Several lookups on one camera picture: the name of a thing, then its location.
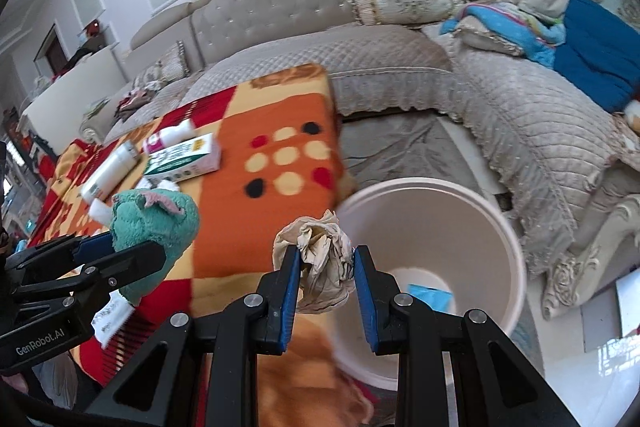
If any beige paper ball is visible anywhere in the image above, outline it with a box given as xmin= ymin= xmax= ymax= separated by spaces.
xmin=272 ymin=210 xmax=355 ymax=314

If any green plush toy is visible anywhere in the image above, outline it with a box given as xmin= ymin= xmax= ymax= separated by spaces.
xmin=110 ymin=188 xmax=200 ymax=306

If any white foam sponge block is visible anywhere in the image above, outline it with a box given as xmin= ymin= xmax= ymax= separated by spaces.
xmin=88 ymin=198 xmax=114 ymax=228

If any white plastic trash bin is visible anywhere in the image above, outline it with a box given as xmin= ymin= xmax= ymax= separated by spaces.
xmin=326 ymin=176 xmax=528 ymax=391

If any white box with barcode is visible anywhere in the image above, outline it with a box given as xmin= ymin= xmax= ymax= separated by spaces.
xmin=91 ymin=291 xmax=134 ymax=349

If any blue wet wipes pack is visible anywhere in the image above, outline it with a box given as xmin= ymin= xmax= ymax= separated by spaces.
xmin=408 ymin=284 xmax=452 ymax=313

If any white thermos bottle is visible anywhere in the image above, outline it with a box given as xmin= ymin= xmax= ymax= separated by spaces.
xmin=80 ymin=140 xmax=140 ymax=205

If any green white milk carton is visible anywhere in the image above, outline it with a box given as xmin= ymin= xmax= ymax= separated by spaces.
xmin=142 ymin=133 xmax=221 ymax=183

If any orange red patterned blanket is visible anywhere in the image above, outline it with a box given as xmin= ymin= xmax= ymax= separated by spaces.
xmin=27 ymin=63 xmax=377 ymax=427

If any white pink yogurt bottle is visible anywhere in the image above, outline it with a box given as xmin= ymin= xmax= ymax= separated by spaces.
xmin=142 ymin=119 xmax=195 ymax=155

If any white cabinet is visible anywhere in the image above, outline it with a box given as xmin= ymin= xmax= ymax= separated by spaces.
xmin=21 ymin=46 xmax=127 ymax=155

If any pile of clothes on sofa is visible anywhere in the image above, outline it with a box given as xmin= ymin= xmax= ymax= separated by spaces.
xmin=114 ymin=88 xmax=156 ymax=121

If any small patterned cushion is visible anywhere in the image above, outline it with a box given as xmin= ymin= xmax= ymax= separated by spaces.
xmin=132 ymin=40 xmax=191 ymax=91

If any beige tufted sofa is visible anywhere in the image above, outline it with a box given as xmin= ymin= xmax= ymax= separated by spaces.
xmin=79 ymin=0 xmax=639 ymax=319

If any blue striped cloth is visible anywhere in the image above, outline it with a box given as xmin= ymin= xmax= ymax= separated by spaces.
xmin=439 ymin=2 xmax=566 ymax=68

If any blue folded blanket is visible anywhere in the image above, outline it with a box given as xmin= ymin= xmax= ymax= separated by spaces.
xmin=553 ymin=0 xmax=639 ymax=113

